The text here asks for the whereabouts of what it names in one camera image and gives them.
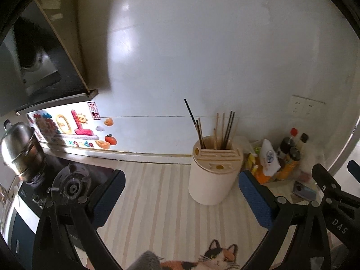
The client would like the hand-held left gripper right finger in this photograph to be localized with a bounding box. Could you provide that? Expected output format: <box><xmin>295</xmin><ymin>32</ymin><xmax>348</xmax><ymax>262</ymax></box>
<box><xmin>238</xmin><ymin>170</ymin><xmax>332</xmax><ymax>270</ymax></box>

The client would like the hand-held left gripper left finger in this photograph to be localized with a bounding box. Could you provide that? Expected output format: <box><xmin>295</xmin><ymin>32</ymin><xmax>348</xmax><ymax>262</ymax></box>
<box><xmin>32</xmin><ymin>169</ymin><xmax>126</xmax><ymax>270</ymax></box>

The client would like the white cylindrical utensil holder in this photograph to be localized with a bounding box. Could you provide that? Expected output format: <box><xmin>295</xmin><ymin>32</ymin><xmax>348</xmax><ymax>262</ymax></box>
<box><xmin>188</xmin><ymin>135</ymin><xmax>244</xmax><ymax>206</ymax></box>

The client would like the dark smartphone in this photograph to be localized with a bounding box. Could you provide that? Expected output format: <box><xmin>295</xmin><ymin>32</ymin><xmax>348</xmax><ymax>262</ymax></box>
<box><xmin>292</xmin><ymin>182</ymin><xmax>318</xmax><ymax>202</ymax></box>

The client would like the yellow bottle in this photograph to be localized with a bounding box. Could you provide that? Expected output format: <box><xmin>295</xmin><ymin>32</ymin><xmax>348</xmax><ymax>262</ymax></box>
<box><xmin>247</xmin><ymin>150</ymin><xmax>260</xmax><ymax>176</ymax></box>

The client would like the black glass gas stove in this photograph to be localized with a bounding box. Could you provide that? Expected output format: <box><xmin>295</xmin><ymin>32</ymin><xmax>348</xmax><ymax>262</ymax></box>
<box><xmin>17</xmin><ymin>157</ymin><xmax>119</xmax><ymax>231</ymax></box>

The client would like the white orange food packet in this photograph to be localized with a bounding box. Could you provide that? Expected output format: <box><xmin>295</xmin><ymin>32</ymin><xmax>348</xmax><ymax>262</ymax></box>
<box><xmin>257</xmin><ymin>139</ymin><xmax>282</xmax><ymax>184</ymax></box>

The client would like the striped cat print mat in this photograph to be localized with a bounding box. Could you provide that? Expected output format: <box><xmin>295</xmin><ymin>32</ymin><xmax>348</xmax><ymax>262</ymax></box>
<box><xmin>96</xmin><ymin>160</ymin><xmax>299</xmax><ymax>270</ymax></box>

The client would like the person's grey clothing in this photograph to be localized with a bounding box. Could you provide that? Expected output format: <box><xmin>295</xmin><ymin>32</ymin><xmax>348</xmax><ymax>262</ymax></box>
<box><xmin>329</xmin><ymin>243</ymin><xmax>360</xmax><ymax>270</ymax></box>

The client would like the orange sauce bottle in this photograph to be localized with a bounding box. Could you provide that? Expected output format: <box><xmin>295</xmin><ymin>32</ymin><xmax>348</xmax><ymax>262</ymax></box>
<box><xmin>277</xmin><ymin>146</ymin><xmax>301</xmax><ymax>181</ymax></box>

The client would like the clear plastic bag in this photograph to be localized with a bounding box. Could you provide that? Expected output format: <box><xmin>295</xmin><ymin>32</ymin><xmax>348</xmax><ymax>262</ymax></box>
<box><xmin>235</xmin><ymin>136</ymin><xmax>263</xmax><ymax>158</ymax></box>

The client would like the black cap sauce bottle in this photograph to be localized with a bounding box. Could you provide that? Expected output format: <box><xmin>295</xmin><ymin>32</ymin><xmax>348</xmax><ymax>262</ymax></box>
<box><xmin>295</xmin><ymin>133</ymin><xmax>309</xmax><ymax>153</ymax></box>

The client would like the red cap dark bottle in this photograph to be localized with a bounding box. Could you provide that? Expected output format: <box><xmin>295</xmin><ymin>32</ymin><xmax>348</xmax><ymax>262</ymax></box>
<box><xmin>280</xmin><ymin>128</ymin><xmax>299</xmax><ymax>158</ymax></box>

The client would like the grey fuzzy cloth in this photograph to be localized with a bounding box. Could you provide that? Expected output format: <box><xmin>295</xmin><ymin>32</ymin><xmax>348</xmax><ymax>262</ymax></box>
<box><xmin>129</xmin><ymin>250</ymin><xmax>164</xmax><ymax>270</ymax></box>

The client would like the dark teal cabinet door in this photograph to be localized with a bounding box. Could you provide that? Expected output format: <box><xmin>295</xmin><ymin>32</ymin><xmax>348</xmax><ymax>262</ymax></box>
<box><xmin>0</xmin><ymin>200</ymin><xmax>40</xmax><ymax>262</ymax></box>

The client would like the steel pot with lid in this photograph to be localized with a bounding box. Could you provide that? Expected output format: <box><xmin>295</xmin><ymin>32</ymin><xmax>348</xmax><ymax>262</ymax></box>
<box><xmin>0</xmin><ymin>120</ymin><xmax>47</xmax><ymax>182</ymax></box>

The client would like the black range hood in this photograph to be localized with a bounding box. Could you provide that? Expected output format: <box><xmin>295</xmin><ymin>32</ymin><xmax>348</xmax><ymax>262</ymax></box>
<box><xmin>0</xmin><ymin>1</ymin><xmax>99</xmax><ymax>117</ymax></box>

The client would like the colourful wall sticker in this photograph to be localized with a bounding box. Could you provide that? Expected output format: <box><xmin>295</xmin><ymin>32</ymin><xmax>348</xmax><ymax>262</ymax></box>
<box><xmin>27</xmin><ymin>101</ymin><xmax>117</xmax><ymax>150</ymax></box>

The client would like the white wall outlet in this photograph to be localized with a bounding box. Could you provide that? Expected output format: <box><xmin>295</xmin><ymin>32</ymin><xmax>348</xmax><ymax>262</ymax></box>
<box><xmin>290</xmin><ymin>95</ymin><xmax>326</xmax><ymax>119</ymax></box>

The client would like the wooden wall cabinet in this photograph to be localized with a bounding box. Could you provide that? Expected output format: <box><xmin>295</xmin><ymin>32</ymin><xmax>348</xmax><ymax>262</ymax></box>
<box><xmin>35</xmin><ymin>0</ymin><xmax>113</xmax><ymax>96</ymax></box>

